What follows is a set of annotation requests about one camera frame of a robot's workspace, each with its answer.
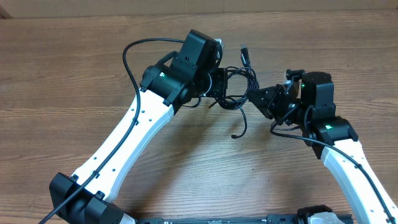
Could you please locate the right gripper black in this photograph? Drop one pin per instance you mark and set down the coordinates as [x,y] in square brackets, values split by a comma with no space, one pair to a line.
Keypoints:
[271,95]

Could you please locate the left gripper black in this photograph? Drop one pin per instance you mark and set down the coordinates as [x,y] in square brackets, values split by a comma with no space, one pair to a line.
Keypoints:
[220,89]

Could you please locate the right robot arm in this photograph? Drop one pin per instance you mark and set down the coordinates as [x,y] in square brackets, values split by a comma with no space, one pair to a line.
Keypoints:
[306,99]

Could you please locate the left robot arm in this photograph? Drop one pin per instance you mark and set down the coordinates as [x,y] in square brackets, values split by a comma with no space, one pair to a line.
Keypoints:
[88,195]

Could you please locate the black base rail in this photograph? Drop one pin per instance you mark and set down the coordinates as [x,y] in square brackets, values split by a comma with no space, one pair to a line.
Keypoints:
[270,219]

